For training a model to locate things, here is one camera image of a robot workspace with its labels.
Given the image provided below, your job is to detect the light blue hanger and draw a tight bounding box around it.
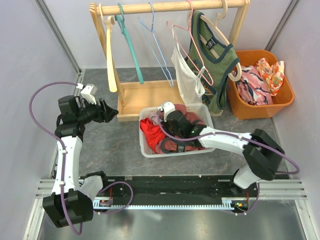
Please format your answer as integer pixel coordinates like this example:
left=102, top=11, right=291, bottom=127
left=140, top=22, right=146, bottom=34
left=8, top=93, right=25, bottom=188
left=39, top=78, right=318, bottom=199
left=138, top=2, right=174, bottom=87

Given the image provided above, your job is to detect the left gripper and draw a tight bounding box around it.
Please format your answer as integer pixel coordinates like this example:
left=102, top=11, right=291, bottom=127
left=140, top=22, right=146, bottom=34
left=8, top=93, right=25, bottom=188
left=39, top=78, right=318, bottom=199
left=76, top=96, right=118, bottom=125

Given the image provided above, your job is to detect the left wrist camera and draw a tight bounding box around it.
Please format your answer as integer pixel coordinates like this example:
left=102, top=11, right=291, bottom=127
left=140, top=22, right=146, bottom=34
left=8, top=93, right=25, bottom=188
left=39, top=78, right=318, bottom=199
left=76, top=83, right=98, bottom=105

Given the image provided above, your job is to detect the pink wire hanger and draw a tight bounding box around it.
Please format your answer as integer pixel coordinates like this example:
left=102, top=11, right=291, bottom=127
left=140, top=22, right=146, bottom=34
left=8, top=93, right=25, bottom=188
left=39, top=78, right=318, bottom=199
left=166, top=0, right=214, bottom=87

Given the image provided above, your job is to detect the beige wooden hanger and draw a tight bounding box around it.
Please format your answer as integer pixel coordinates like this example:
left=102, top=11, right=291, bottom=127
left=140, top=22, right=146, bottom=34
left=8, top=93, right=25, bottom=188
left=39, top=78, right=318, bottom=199
left=98, top=3, right=118, bottom=93

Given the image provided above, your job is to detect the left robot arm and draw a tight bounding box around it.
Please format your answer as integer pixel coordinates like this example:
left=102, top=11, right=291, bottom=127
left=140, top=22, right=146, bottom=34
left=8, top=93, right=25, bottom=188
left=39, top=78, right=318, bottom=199
left=42, top=95, right=118, bottom=228

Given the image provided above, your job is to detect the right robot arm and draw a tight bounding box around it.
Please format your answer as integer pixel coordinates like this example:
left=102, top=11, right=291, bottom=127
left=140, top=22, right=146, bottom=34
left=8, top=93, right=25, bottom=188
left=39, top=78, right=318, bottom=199
left=157, top=110, right=285, bottom=197

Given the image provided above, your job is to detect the orange plastic bin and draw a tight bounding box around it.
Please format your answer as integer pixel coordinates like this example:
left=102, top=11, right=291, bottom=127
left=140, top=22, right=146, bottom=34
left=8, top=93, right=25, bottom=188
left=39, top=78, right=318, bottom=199
left=226, top=49, right=295, bottom=120

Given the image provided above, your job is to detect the pink patterned cloth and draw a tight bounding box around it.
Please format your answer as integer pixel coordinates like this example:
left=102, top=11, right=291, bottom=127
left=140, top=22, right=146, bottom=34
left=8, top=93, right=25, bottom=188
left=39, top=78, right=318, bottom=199
left=235, top=65, right=273, bottom=106

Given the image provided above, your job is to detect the slotted cable duct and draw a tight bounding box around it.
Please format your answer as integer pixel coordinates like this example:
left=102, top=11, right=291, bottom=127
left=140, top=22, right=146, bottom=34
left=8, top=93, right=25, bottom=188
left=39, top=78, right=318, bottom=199
left=92, top=198, right=248, bottom=211

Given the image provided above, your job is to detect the green printed tank top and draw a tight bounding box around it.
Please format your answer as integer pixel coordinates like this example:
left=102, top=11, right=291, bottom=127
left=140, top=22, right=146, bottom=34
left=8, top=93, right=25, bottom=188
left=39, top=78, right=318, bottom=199
left=185, top=10, right=240, bottom=116

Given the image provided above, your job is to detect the mauve pink tank top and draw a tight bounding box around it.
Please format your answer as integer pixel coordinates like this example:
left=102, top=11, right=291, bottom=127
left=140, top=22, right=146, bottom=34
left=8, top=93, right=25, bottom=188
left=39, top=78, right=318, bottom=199
left=149, top=111, right=164, bottom=126

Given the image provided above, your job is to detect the teal plastic hanger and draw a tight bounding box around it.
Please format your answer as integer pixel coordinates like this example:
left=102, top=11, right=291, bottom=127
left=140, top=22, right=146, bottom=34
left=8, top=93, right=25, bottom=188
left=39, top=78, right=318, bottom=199
left=115, top=3, right=144, bottom=85

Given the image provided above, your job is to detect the wooden hanger right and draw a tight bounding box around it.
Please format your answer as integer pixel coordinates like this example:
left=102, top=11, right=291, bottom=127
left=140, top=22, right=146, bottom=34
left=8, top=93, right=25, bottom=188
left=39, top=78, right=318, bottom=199
left=186, top=0, right=243, bottom=82

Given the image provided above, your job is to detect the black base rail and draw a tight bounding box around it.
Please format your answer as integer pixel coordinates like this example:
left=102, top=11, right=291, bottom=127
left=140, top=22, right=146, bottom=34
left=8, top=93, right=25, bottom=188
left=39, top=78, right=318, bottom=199
left=102, top=175, right=258, bottom=205

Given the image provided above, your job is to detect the white tank top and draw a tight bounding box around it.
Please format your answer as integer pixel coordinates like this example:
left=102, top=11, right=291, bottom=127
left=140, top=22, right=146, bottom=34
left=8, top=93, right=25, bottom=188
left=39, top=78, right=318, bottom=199
left=171, top=27, right=205, bottom=105

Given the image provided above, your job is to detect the wooden clothes rack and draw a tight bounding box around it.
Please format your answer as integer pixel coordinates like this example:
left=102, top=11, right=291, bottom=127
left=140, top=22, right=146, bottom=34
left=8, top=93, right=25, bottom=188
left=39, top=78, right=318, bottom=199
left=89, top=0, right=250, bottom=122

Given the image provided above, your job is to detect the orange floral cloth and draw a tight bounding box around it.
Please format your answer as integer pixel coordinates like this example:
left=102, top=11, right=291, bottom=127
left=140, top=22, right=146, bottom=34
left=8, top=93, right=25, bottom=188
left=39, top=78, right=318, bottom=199
left=255, top=57, right=285, bottom=96

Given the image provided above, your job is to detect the white plastic basket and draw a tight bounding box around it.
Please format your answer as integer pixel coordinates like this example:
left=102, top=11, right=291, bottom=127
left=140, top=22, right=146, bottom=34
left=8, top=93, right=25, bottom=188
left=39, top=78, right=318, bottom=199
left=138, top=103, right=215, bottom=158

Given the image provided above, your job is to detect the rust red tank top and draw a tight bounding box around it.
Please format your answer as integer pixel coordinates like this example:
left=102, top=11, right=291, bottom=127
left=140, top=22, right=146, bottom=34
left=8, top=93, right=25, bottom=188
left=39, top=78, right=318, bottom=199
left=159, top=104, right=205, bottom=154

